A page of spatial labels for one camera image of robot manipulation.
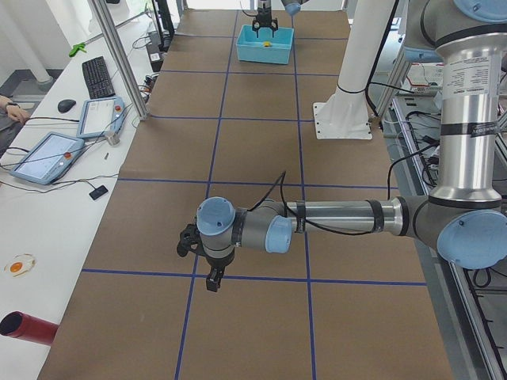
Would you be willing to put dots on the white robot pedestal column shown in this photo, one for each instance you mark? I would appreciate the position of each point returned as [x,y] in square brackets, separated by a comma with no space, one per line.
[371,20]

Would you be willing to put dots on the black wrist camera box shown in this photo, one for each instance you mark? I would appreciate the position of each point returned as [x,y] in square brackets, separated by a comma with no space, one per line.
[190,242]

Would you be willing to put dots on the person hand at desk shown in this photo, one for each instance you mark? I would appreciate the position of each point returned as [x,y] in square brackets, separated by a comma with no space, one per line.
[16,113]

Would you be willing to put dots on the red cylinder tube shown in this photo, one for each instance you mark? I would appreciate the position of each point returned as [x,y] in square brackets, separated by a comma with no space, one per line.
[23,326]

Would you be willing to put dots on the black keyboard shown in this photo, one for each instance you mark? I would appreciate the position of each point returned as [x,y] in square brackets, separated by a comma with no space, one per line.
[97,78]

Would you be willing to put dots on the fried egg toy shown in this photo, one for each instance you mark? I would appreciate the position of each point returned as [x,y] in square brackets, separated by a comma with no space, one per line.
[20,265]

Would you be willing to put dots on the lower teach pendant tablet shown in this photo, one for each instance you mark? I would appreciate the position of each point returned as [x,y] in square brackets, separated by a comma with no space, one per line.
[49,159]

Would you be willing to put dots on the black small device on desk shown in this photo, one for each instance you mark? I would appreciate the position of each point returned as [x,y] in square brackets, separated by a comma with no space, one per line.
[98,192]

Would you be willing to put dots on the teach pendant tablet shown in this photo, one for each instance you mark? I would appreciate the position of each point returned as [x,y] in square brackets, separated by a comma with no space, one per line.
[99,116]
[49,159]

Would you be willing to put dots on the black computer mouse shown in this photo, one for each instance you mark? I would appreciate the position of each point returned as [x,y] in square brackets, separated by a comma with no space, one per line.
[65,105]

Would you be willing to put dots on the grey aluminium frame post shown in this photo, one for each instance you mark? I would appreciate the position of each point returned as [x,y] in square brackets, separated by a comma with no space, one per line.
[113,41]

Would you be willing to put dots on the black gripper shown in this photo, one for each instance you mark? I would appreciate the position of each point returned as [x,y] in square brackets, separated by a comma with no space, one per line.
[264,16]
[217,262]

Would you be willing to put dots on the upper teach pendant tablet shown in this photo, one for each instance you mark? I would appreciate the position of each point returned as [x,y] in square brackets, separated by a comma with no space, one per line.
[99,116]

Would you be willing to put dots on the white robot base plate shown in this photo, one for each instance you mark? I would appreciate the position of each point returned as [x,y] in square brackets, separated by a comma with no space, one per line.
[334,121]

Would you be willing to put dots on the light blue plastic bin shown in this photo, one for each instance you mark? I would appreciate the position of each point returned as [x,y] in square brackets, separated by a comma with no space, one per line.
[250,48]

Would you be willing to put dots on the green plastic toy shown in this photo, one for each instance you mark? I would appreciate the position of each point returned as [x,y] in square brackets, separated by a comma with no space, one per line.
[77,48]

